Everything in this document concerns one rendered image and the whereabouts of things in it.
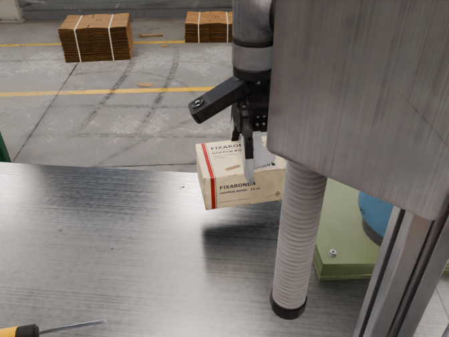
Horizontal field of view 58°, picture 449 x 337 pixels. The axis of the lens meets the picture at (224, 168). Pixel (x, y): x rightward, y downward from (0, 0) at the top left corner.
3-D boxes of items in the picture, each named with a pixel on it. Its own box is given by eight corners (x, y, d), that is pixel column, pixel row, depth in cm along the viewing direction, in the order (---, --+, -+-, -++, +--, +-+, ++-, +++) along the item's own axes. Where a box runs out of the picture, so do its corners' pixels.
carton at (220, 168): (206, 210, 77) (204, 178, 73) (197, 174, 87) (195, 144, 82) (286, 198, 79) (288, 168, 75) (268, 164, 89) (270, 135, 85)
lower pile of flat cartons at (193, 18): (184, 43, 443) (183, 23, 431) (187, 29, 488) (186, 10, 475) (242, 43, 444) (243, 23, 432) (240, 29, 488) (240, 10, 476)
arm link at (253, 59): (237, 49, 63) (227, 34, 69) (236, 77, 65) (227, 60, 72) (283, 46, 64) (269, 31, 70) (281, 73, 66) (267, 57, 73)
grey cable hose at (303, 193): (268, 320, 38) (289, 122, 26) (268, 289, 40) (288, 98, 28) (307, 323, 37) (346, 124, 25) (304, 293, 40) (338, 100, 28)
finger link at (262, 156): (280, 182, 72) (275, 131, 72) (248, 186, 71) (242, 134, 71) (275, 181, 75) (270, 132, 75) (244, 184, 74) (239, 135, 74)
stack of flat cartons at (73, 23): (64, 63, 393) (56, 29, 375) (73, 45, 437) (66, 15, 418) (131, 59, 401) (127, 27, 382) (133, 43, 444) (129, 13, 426)
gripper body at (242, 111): (282, 135, 73) (288, 71, 66) (236, 140, 72) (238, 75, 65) (270, 116, 79) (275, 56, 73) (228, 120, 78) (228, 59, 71)
